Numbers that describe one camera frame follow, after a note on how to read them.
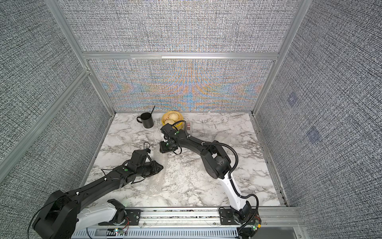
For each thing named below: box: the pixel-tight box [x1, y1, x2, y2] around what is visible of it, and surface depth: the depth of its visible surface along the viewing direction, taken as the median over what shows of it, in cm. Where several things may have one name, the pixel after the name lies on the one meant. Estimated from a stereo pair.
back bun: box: [168, 112, 180, 122], surface depth 112 cm
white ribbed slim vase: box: [147, 151, 168, 196], surface depth 82 cm
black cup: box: [136, 112, 155, 129], surface depth 109 cm
